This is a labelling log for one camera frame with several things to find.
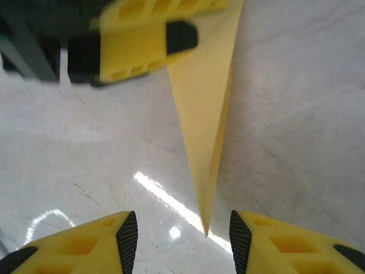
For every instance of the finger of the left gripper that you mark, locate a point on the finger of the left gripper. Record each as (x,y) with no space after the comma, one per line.
(131,48)
(171,10)

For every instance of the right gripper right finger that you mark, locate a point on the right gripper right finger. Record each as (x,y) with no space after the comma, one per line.
(285,248)

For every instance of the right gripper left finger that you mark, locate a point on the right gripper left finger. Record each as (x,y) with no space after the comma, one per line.
(85,248)

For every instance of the yellow paper sheet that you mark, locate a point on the yellow paper sheet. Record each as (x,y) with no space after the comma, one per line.
(205,114)

